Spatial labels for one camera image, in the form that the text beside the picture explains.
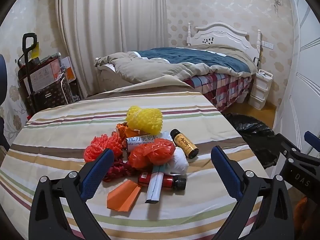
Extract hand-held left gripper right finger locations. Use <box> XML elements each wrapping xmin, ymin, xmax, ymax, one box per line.
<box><xmin>211</xmin><ymin>146</ymin><xmax>294</xmax><ymax>240</ymax></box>

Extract white wooden headboard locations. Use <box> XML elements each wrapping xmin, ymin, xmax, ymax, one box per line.
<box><xmin>187</xmin><ymin>22</ymin><xmax>262</xmax><ymax>55</ymax></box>

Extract black hand trolley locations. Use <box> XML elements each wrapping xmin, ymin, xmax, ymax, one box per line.
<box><xmin>21</xmin><ymin>33</ymin><xmax>38</xmax><ymax>105</ymax></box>

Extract orange plastic bag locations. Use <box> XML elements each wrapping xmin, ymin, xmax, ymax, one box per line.
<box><xmin>128</xmin><ymin>145</ymin><xmax>150</xmax><ymax>174</ymax></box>
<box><xmin>147</xmin><ymin>139</ymin><xmax>176</xmax><ymax>166</ymax></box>

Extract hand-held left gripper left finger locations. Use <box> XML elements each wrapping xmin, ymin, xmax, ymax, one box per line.
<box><xmin>29</xmin><ymin>148</ymin><xmax>115</xmax><ymax>240</ymax></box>

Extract white plastic drawer unit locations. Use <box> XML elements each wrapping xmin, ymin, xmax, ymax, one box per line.
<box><xmin>248</xmin><ymin>69</ymin><xmax>273</xmax><ymax>110</ymax></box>

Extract dark red mesh net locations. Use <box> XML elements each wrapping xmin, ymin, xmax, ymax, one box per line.
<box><xmin>103</xmin><ymin>159</ymin><xmax>140</xmax><ymax>182</ymax></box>

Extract cream striped curtain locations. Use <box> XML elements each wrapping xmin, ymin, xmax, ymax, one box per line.
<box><xmin>56</xmin><ymin>0</ymin><xmax>168</xmax><ymax>100</ymax></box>

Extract orange folded paper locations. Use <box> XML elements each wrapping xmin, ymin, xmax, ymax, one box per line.
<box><xmin>107</xmin><ymin>180</ymin><xmax>142</xmax><ymax>212</ymax></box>

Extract brown bottle gold label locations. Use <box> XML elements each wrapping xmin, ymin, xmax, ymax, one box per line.
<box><xmin>170</xmin><ymin>128</ymin><xmax>199</xmax><ymax>159</ymax></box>

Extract air conditioner cable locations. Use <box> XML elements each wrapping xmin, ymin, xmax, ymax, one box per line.
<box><xmin>271</xmin><ymin>0</ymin><xmax>283</xmax><ymax>14</ymax></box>

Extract trash bin black bag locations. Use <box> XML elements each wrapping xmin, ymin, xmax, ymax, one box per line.
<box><xmin>224</xmin><ymin>112</ymin><xmax>283</xmax><ymax>168</ymax></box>

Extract person's right forearm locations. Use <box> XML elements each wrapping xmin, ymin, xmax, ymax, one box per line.
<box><xmin>293</xmin><ymin>196</ymin><xmax>316</xmax><ymax>230</ymax></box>

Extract orange white cardboard box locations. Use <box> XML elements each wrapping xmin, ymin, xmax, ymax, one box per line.
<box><xmin>61</xmin><ymin>56</ymin><xmax>75</xmax><ymax>83</ymax></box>
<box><xmin>31</xmin><ymin>62</ymin><xmax>62</xmax><ymax>92</ymax></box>

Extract white tube rail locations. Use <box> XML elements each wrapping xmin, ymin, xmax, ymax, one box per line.
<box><xmin>59</xmin><ymin>75</ymin><xmax>73</xmax><ymax>105</ymax></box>

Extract red foam net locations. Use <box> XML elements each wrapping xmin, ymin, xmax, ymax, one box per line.
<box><xmin>84</xmin><ymin>132</ymin><xmax>123</xmax><ymax>162</ymax></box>

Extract striped tablecloth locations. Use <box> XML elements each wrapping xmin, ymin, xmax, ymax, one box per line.
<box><xmin>0</xmin><ymin>76</ymin><xmax>275</xmax><ymax>240</ymax></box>

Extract yellow foam net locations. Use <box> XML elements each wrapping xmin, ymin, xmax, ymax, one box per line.
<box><xmin>125</xmin><ymin>106</ymin><xmax>163</xmax><ymax>135</ymax></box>

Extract white wardrobe doors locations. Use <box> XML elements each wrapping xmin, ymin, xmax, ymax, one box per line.
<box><xmin>272</xmin><ymin>0</ymin><xmax>320</xmax><ymax>188</ymax></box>

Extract red bottle black cap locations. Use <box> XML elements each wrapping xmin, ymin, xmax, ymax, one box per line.
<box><xmin>138</xmin><ymin>171</ymin><xmax>187</xmax><ymax>190</ymax></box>

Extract dark blue office chair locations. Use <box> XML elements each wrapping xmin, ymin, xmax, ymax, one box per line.
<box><xmin>0</xmin><ymin>54</ymin><xmax>8</xmax><ymax>153</ymax></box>

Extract yellow tag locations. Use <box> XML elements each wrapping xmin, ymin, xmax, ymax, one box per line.
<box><xmin>31</xmin><ymin>41</ymin><xmax>40</xmax><ymax>60</ymax></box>

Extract orange foil wrapper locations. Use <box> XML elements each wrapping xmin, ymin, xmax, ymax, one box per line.
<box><xmin>115</xmin><ymin>122</ymin><xmax>140</xmax><ymax>140</ymax></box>

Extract white paper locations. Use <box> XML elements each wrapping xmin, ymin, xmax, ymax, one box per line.
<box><xmin>164</xmin><ymin>147</ymin><xmax>189</xmax><ymax>176</ymax></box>

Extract plaid bed sheet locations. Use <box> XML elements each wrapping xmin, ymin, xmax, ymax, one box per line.
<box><xmin>184</xmin><ymin>71</ymin><xmax>253</xmax><ymax>112</ymax></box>

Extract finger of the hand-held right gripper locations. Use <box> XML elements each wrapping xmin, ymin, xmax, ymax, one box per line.
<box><xmin>274</xmin><ymin>133</ymin><xmax>301</xmax><ymax>160</ymax></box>
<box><xmin>304</xmin><ymin>130</ymin><xmax>320</xmax><ymax>155</ymax></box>

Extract beige teal quilt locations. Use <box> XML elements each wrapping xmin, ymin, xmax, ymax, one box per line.
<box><xmin>95</xmin><ymin>44</ymin><xmax>258</xmax><ymax>84</ymax></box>

